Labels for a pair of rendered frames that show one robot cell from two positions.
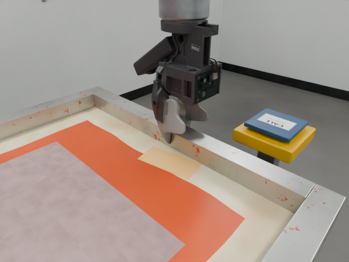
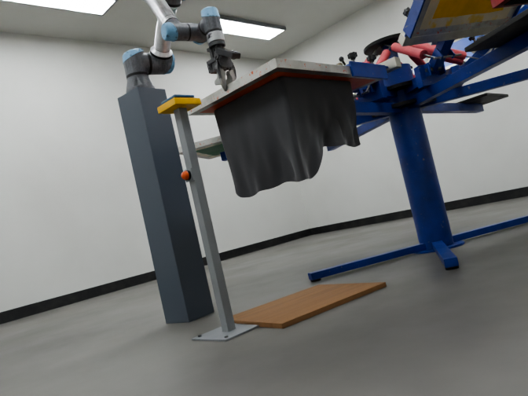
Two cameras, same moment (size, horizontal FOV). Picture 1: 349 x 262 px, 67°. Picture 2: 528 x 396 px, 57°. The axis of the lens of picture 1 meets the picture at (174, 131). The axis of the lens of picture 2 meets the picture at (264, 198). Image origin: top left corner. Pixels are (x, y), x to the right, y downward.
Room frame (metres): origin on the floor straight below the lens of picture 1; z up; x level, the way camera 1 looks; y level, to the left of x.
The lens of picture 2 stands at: (2.46, 0.09, 0.40)
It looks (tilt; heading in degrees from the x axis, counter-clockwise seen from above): 3 degrees up; 182
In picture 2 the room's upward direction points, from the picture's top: 13 degrees counter-clockwise
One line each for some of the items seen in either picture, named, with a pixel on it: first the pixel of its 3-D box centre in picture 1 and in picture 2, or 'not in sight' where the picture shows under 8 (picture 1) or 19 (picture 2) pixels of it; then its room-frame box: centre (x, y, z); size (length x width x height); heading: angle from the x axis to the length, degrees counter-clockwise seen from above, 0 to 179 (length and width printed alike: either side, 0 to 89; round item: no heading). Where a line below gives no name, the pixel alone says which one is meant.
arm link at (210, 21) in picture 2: not in sight; (211, 22); (0.42, -0.02, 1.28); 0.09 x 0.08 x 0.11; 33
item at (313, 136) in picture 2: not in sight; (327, 126); (0.35, 0.37, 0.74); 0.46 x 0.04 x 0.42; 137
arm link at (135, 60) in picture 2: not in sight; (136, 63); (-0.06, -0.48, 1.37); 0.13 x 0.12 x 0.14; 123
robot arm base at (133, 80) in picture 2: not in sight; (139, 84); (-0.05, -0.49, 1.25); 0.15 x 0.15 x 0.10
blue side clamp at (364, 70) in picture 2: not in sight; (365, 72); (0.19, 0.62, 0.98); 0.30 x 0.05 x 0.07; 137
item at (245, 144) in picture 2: not in sight; (257, 143); (0.38, 0.06, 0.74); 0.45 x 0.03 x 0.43; 47
